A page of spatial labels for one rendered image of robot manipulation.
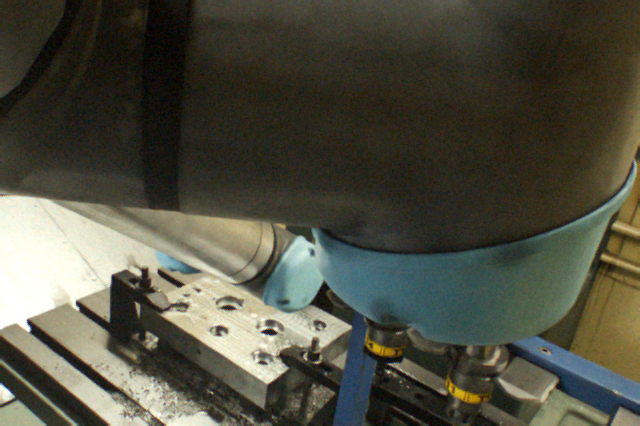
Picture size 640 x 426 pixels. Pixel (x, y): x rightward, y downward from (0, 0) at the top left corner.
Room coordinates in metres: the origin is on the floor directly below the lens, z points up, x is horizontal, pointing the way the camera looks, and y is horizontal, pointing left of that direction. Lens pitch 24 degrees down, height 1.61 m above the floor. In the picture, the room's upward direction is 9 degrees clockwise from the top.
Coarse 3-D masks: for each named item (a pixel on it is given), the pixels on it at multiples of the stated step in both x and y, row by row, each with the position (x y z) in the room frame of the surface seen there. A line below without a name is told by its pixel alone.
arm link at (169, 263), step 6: (156, 252) 0.64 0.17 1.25; (162, 258) 0.63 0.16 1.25; (168, 258) 0.63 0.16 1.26; (174, 258) 0.62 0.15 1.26; (162, 264) 0.63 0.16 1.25; (168, 264) 0.63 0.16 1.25; (174, 264) 0.63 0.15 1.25; (180, 264) 0.63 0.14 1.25; (186, 264) 0.63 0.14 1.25; (168, 270) 0.63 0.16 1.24; (174, 270) 0.63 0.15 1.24; (180, 270) 0.63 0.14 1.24; (186, 270) 0.63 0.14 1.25; (192, 270) 0.63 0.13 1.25; (198, 270) 0.63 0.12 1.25
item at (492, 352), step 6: (462, 348) 0.59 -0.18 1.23; (468, 348) 0.58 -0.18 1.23; (474, 348) 0.58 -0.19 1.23; (480, 348) 0.58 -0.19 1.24; (486, 348) 0.58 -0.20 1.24; (492, 348) 0.58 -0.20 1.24; (498, 348) 0.58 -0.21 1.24; (474, 354) 0.58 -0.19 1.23; (480, 354) 0.58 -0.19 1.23; (486, 354) 0.58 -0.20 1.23; (492, 354) 0.58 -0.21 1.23; (498, 354) 0.58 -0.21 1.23
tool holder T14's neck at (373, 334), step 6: (372, 330) 0.64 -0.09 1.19; (378, 330) 0.64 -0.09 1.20; (372, 336) 0.64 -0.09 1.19; (378, 336) 0.64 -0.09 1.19; (384, 336) 0.63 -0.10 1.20; (378, 342) 0.64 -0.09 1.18; (384, 342) 0.63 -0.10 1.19; (390, 342) 0.63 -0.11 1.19; (396, 342) 0.63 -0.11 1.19; (402, 342) 0.64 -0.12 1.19; (378, 354) 0.63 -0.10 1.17
